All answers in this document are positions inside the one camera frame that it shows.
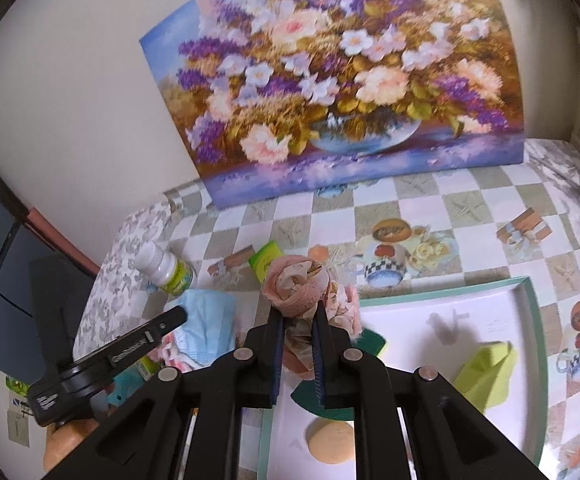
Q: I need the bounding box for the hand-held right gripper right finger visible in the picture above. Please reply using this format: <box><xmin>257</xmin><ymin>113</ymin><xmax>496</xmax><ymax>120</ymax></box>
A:
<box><xmin>312</xmin><ymin>310</ymin><xmax>545</xmax><ymax>480</ymax></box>

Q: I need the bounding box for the person's left hand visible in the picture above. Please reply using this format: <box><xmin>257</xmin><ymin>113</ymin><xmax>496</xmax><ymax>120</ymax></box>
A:
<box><xmin>42</xmin><ymin>417</ymin><xmax>103</xmax><ymax>473</ymax></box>

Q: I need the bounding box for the yellow-green cloth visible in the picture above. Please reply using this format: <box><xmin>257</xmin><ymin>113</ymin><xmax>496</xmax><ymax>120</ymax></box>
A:
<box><xmin>452</xmin><ymin>340</ymin><xmax>516</xmax><ymax>408</ymax></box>

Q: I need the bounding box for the blue face mask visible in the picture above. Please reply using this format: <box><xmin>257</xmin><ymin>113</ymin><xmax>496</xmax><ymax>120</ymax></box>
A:
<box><xmin>170</xmin><ymin>289</ymin><xmax>237</xmax><ymax>367</ymax></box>

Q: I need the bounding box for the white tray with teal rim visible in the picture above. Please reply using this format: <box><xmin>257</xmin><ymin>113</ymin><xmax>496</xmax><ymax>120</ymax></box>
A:
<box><xmin>257</xmin><ymin>276</ymin><xmax>550</xmax><ymax>480</ymax></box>

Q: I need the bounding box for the white bottle with green label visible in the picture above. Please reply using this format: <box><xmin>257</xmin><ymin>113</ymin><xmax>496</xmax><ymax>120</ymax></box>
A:
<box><xmin>135</xmin><ymin>241</ymin><xmax>198</xmax><ymax>297</ymax></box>

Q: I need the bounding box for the orange round sponge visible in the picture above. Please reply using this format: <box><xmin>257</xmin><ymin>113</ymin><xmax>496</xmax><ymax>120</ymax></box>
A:
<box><xmin>306</xmin><ymin>420</ymin><xmax>357</xmax><ymax>465</ymax></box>

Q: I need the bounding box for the floral painting canvas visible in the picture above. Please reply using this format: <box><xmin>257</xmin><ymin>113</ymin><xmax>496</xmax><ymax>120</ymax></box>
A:
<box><xmin>140</xmin><ymin>0</ymin><xmax>526</xmax><ymax>208</ymax></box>

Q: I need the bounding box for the green tissue packet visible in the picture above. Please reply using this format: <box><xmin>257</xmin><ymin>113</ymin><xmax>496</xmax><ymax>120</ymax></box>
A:
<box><xmin>248</xmin><ymin>241</ymin><xmax>283</xmax><ymax>283</ymax></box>

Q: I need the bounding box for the pink floral cloth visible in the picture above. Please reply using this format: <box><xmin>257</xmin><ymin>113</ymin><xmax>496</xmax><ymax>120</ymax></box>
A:
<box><xmin>261</xmin><ymin>255</ymin><xmax>363</xmax><ymax>381</ymax></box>

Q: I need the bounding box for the dark cabinet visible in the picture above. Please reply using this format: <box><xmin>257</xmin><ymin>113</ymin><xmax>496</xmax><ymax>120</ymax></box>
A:
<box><xmin>0</xmin><ymin>160</ymin><xmax>102</xmax><ymax>376</ymax></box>

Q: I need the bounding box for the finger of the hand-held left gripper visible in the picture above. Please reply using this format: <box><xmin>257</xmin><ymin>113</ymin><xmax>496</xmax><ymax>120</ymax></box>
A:
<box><xmin>72</xmin><ymin>306</ymin><xmax>189</xmax><ymax>386</ymax></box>

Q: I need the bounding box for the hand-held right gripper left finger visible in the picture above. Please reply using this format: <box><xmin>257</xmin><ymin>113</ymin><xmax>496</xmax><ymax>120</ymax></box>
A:
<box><xmin>45</xmin><ymin>310</ymin><xmax>287</xmax><ymax>480</ymax></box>

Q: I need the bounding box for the dark green sponge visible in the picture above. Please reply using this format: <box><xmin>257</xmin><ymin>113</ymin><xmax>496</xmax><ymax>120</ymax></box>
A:
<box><xmin>290</xmin><ymin>327</ymin><xmax>388</xmax><ymax>421</ymax></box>

